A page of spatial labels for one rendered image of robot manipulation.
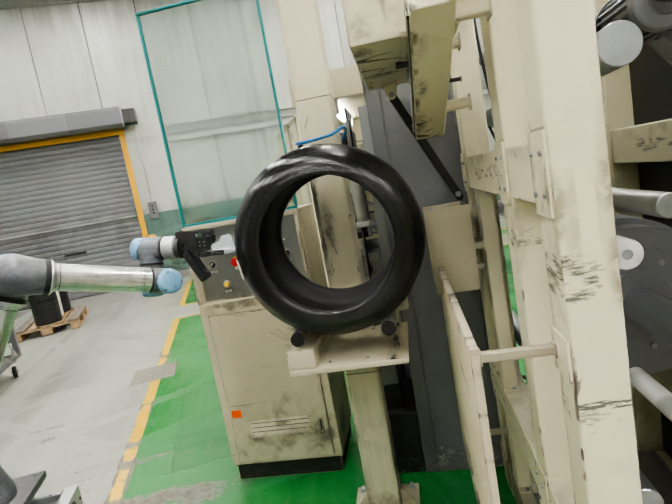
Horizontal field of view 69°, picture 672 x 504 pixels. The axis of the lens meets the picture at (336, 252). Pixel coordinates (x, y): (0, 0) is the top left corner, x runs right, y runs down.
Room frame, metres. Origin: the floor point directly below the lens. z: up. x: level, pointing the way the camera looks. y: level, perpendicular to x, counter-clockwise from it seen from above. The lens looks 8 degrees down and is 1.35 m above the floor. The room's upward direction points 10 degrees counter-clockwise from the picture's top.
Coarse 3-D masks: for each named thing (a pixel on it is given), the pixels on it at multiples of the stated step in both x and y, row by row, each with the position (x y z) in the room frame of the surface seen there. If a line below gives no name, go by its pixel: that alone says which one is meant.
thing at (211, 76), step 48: (192, 0) 2.22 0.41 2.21; (240, 0) 2.20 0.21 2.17; (144, 48) 2.27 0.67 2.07; (192, 48) 2.24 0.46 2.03; (240, 48) 2.20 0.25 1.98; (192, 96) 2.25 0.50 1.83; (240, 96) 2.21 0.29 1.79; (192, 144) 2.25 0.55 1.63; (240, 144) 2.22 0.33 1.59; (192, 192) 2.26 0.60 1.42; (240, 192) 2.23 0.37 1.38
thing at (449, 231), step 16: (432, 208) 1.79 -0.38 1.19; (448, 208) 1.66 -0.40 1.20; (464, 208) 1.65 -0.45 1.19; (432, 224) 1.67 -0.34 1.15; (448, 224) 1.66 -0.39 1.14; (464, 224) 1.65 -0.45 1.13; (432, 240) 1.67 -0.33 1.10; (448, 240) 1.66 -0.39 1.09; (464, 240) 1.65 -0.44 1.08; (432, 256) 1.67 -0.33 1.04; (448, 256) 1.66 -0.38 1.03; (464, 256) 1.65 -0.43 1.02; (448, 272) 1.66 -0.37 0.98; (464, 272) 1.65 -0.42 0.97; (464, 288) 1.66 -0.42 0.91; (480, 288) 1.65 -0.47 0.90
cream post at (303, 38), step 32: (288, 0) 1.79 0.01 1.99; (288, 32) 1.80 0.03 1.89; (320, 32) 1.83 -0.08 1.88; (288, 64) 1.80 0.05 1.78; (320, 64) 1.78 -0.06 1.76; (320, 96) 1.79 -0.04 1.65; (320, 128) 1.79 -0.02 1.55; (320, 192) 1.80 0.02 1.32; (320, 224) 1.80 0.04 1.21; (352, 224) 1.79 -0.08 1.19; (352, 256) 1.78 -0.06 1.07; (352, 384) 1.80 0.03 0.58; (384, 416) 1.78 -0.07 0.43; (384, 448) 1.79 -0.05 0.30; (384, 480) 1.79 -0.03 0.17
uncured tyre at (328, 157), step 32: (288, 160) 1.43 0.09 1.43; (320, 160) 1.39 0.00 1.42; (352, 160) 1.39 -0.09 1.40; (256, 192) 1.43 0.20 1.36; (288, 192) 1.69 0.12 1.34; (384, 192) 1.37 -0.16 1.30; (256, 224) 1.42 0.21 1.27; (416, 224) 1.38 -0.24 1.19; (256, 256) 1.43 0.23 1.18; (416, 256) 1.38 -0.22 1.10; (256, 288) 1.44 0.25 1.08; (288, 288) 1.68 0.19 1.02; (320, 288) 1.69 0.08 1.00; (352, 288) 1.67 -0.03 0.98; (384, 288) 1.37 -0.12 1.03; (288, 320) 1.44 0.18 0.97; (320, 320) 1.41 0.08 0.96; (352, 320) 1.39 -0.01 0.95
